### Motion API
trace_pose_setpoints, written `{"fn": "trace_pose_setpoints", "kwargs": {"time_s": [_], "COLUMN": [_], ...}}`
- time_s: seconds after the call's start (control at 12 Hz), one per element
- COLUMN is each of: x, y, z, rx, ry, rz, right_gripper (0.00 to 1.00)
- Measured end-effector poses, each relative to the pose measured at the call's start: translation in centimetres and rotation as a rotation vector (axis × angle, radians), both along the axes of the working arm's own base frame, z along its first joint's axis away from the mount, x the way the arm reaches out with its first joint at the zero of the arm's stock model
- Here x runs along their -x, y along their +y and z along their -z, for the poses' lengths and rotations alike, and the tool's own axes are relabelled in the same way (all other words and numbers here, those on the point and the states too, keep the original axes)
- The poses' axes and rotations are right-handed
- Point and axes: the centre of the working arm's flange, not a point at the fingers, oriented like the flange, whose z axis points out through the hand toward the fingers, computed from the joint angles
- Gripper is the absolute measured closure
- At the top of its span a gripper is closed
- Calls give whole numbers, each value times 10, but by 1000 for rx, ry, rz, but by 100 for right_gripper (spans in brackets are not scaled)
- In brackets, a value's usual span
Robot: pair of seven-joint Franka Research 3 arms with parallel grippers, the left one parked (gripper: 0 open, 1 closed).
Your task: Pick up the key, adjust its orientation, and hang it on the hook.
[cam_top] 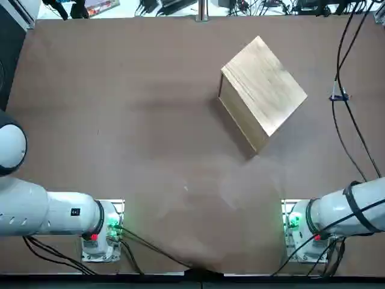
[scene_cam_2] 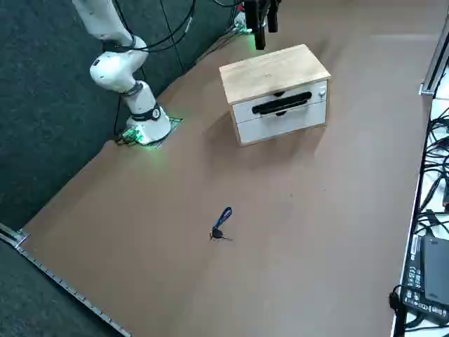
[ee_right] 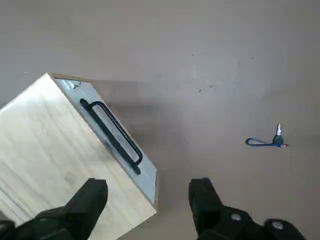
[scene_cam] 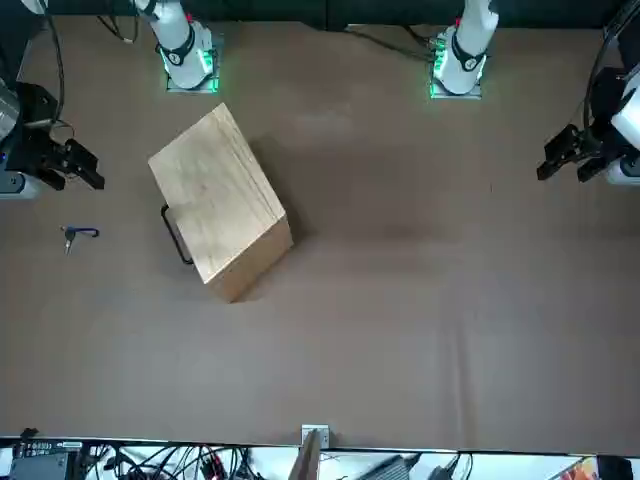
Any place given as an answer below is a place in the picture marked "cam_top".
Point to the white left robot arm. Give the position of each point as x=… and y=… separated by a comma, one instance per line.
x=60, y=210

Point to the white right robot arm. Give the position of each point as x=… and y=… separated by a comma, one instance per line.
x=331, y=207

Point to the wooden drawer box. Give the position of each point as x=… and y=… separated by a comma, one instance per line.
x=264, y=84

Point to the large black power brick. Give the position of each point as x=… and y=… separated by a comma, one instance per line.
x=177, y=3

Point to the small black power brick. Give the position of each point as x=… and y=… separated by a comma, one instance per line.
x=149, y=4

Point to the colourful book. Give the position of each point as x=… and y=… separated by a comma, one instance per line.
x=102, y=6

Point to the black clamp object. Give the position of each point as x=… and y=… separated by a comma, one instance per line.
x=61, y=12
x=78, y=10

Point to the black labelled power adapter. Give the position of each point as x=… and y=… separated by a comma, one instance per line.
x=316, y=4

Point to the aluminium profile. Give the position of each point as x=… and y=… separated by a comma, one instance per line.
x=25, y=13

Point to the silver camera post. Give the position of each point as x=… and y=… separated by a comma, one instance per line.
x=202, y=10

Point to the aluminium table edge rail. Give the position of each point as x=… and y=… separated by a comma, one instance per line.
x=380, y=16

